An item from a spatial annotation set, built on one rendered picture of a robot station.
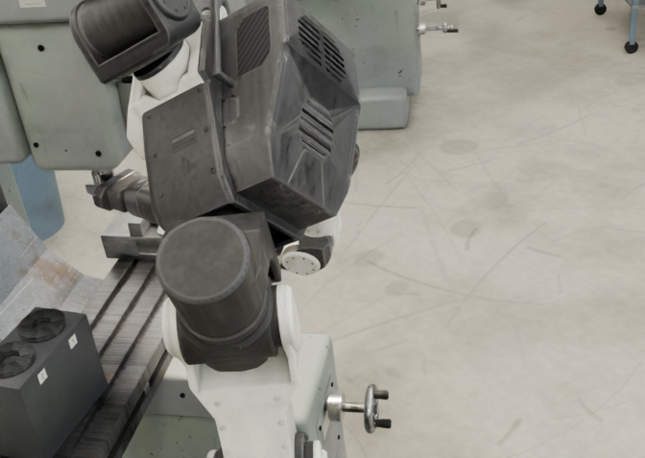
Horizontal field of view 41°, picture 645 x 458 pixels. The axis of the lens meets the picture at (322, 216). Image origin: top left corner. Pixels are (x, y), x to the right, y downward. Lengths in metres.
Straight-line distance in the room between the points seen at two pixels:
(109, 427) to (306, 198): 0.75
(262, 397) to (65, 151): 0.74
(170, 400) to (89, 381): 0.27
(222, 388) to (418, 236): 2.66
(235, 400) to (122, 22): 0.55
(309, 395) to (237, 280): 1.05
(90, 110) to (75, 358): 0.47
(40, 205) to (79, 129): 2.54
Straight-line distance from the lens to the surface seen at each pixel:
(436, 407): 3.02
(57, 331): 1.71
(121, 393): 1.83
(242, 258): 1.01
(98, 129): 1.75
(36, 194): 4.26
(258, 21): 1.27
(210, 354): 1.16
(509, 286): 3.55
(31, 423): 1.67
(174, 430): 2.09
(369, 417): 2.07
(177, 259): 1.03
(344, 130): 1.30
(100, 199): 1.86
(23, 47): 1.74
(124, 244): 2.22
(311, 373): 2.08
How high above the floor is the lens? 2.08
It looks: 31 degrees down
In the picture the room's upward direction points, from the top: 7 degrees counter-clockwise
